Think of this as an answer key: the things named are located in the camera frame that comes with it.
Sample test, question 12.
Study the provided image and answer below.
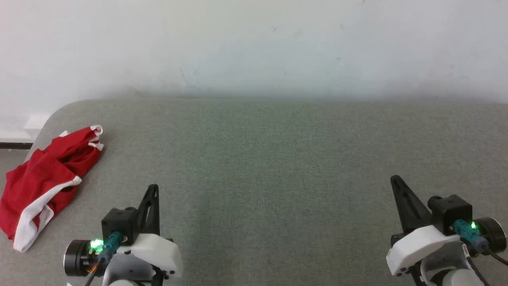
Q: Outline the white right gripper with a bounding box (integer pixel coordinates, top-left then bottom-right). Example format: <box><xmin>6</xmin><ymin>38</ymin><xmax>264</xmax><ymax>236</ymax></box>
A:
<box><xmin>387</xmin><ymin>175</ymin><xmax>461</xmax><ymax>276</ymax></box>

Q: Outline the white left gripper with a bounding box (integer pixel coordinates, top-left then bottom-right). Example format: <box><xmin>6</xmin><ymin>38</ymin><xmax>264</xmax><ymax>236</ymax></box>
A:
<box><xmin>114</xmin><ymin>184</ymin><xmax>183</xmax><ymax>278</ymax></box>

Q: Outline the red and white garment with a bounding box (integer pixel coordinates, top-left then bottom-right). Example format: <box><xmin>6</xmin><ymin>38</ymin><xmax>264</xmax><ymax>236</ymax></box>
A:
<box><xmin>0</xmin><ymin>125</ymin><xmax>104</xmax><ymax>253</ymax></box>

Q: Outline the grey fabric sofa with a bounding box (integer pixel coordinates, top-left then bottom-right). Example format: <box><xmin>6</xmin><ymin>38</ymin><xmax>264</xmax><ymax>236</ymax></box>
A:
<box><xmin>0</xmin><ymin>97</ymin><xmax>508</xmax><ymax>286</ymax></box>

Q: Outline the teal-plug left gripper cable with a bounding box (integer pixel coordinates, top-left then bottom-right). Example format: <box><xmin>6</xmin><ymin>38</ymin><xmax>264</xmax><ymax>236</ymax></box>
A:
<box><xmin>84</xmin><ymin>232</ymin><xmax>124</xmax><ymax>286</ymax></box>

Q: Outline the teal-plug gripper cable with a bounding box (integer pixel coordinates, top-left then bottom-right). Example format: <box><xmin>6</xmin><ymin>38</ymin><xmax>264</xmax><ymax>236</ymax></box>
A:
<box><xmin>452</xmin><ymin>220</ymin><xmax>508</xmax><ymax>267</ymax></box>
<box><xmin>84</xmin><ymin>232</ymin><xmax>124</xmax><ymax>286</ymax></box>

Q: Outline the teal-plug right gripper cable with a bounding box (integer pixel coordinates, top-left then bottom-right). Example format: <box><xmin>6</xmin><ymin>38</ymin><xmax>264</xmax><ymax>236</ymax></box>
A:
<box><xmin>452</xmin><ymin>220</ymin><xmax>508</xmax><ymax>267</ymax></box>

